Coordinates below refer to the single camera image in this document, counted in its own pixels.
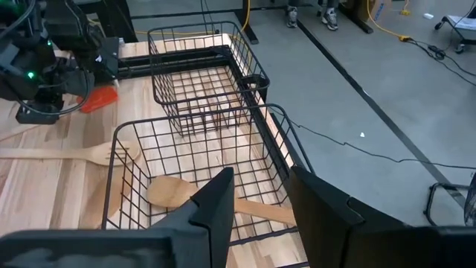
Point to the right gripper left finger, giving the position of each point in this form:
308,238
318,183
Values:
208,223

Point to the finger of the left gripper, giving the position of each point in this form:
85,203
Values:
37,115
106,61

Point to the wooden spoon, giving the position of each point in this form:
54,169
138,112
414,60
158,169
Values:
167,191

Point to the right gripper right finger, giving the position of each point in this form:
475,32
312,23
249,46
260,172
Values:
327,231

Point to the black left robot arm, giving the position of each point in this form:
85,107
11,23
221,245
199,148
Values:
67,22

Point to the person's shoe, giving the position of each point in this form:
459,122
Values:
330,19
292,16

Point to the black desk leg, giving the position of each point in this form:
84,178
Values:
250,35
357,20

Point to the wooden slotted spatula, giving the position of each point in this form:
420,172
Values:
100,153

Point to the wheeled cart with paper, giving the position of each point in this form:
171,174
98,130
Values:
463,22

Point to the black basket clamp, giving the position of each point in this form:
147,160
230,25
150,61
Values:
241,80

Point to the brown cardboard box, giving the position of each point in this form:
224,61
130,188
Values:
377,9

